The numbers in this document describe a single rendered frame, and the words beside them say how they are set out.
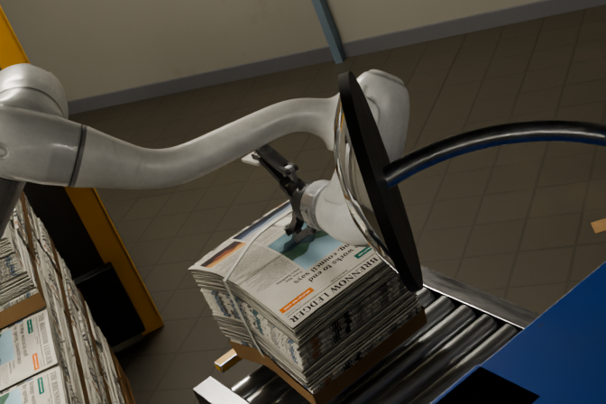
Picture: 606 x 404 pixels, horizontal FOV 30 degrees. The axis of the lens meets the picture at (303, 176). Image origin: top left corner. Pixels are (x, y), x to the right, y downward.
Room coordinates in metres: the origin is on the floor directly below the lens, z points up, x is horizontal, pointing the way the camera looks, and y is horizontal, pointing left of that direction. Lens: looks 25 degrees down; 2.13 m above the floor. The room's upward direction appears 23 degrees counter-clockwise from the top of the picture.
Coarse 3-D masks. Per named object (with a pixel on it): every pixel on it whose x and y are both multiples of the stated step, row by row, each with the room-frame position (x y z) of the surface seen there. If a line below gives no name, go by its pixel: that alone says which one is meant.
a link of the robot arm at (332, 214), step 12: (336, 180) 1.68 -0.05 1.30; (324, 192) 1.72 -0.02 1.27; (336, 192) 1.67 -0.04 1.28; (324, 204) 1.69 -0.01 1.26; (336, 204) 1.65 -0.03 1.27; (324, 216) 1.68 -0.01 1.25; (336, 216) 1.64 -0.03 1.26; (348, 216) 1.62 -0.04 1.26; (324, 228) 1.69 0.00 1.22; (336, 228) 1.64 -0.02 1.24; (348, 228) 1.61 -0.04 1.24; (348, 240) 1.63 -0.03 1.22; (360, 240) 1.60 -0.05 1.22
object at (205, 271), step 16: (288, 208) 2.11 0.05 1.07; (256, 224) 2.12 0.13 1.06; (240, 240) 2.06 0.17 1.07; (256, 240) 2.01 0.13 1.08; (208, 256) 2.07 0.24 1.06; (224, 256) 2.01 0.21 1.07; (192, 272) 2.07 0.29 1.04; (208, 272) 1.97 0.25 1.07; (208, 288) 2.02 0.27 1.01; (224, 288) 1.94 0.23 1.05; (208, 304) 2.06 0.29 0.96; (224, 304) 1.97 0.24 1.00; (224, 320) 2.00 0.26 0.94; (240, 320) 1.93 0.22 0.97; (240, 336) 1.96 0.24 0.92
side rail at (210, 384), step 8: (200, 384) 2.03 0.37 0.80; (208, 384) 2.02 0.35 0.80; (216, 384) 2.01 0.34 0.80; (200, 392) 2.01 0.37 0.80; (208, 392) 1.99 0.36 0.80; (216, 392) 1.98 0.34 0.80; (224, 392) 1.97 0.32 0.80; (232, 392) 1.96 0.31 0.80; (200, 400) 2.01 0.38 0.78; (208, 400) 1.97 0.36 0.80; (216, 400) 1.96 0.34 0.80; (224, 400) 1.95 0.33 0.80; (232, 400) 1.93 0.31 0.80; (240, 400) 1.92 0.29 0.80
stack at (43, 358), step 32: (64, 288) 3.14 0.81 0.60; (32, 320) 2.56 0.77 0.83; (64, 320) 2.81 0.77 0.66; (0, 352) 2.47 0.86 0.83; (32, 352) 2.40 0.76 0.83; (64, 352) 2.53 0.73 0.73; (0, 384) 2.32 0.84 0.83; (32, 384) 2.26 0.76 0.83; (64, 384) 2.23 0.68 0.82; (96, 384) 2.68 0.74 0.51
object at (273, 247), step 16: (304, 224) 1.98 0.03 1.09; (272, 240) 1.97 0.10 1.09; (288, 240) 1.94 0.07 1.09; (256, 256) 1.93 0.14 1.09; (272, 256) 1.91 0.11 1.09; (224, 272) 1.92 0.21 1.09; (240, 272) 1.90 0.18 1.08; (256, 272) 1.88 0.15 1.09; (240, 288) 1.86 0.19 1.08; (240, 304) 1.90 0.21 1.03; (256, 336) 1.88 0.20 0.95
